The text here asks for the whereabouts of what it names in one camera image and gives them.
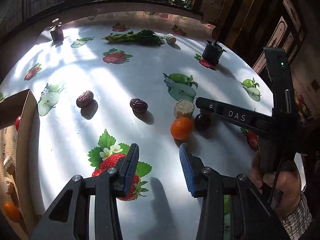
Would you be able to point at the small orange mandarin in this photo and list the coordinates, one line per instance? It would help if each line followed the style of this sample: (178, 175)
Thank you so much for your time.
(181, 128)
(11, 211)

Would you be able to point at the person's right forearm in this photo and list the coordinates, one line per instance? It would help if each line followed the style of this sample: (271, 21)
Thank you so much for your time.
(297, 218)

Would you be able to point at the brown cardboard box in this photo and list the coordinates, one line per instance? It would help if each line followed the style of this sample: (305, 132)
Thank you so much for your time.
(28, 120)

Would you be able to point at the beige corn cob piece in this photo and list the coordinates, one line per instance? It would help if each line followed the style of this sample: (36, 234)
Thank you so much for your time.
(184, 108)
(8, 164)

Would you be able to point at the small dark red jar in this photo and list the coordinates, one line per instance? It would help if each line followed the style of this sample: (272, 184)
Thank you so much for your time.
(57, 32)

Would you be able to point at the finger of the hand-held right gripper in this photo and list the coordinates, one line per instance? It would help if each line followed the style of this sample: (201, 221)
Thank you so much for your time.
(225, 113)

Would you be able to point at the floral cloth bundle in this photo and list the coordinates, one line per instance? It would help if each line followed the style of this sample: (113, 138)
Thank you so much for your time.
(301, 102)

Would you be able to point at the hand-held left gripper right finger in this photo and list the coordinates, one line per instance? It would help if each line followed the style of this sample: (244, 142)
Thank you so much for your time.
(186, 171)

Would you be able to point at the person's right hand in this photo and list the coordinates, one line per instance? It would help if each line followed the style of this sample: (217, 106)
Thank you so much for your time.
(290, 190)

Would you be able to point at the beige cylinder cake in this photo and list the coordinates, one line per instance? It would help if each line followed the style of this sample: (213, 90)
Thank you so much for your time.
(7, 185)

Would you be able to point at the red cherry tomato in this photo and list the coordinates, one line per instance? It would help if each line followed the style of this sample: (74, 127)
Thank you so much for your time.
(18, 123)

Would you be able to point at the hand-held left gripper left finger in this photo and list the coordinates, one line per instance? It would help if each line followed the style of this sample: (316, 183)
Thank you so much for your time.
(125, 180)

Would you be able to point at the black cylindrical container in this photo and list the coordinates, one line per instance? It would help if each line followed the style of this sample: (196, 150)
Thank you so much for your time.
(212, 53)

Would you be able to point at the dark purple plum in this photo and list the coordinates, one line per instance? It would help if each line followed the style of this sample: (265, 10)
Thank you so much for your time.
(202, 123)

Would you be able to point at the dried red date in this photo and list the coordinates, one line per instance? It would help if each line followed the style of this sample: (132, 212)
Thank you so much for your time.
(138, 105)
(85, 99)

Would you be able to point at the bunch of green leafy vegetable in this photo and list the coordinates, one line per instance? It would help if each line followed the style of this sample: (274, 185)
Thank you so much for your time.
(135, 38)

